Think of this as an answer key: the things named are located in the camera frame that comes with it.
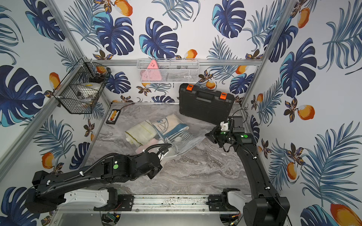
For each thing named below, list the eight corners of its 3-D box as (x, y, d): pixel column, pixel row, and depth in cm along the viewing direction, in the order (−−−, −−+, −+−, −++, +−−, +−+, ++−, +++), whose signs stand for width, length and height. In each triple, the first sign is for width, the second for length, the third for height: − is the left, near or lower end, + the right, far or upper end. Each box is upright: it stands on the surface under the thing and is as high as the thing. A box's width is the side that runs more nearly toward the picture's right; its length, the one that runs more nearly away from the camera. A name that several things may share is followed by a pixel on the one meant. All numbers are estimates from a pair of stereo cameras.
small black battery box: (106, 124, 111) (105, 122, 109) (113, 111, 119) (112, 109, 118) (115, 124, 110) (113, 122, 109) (120, 111, 119) (119, 109, 117)
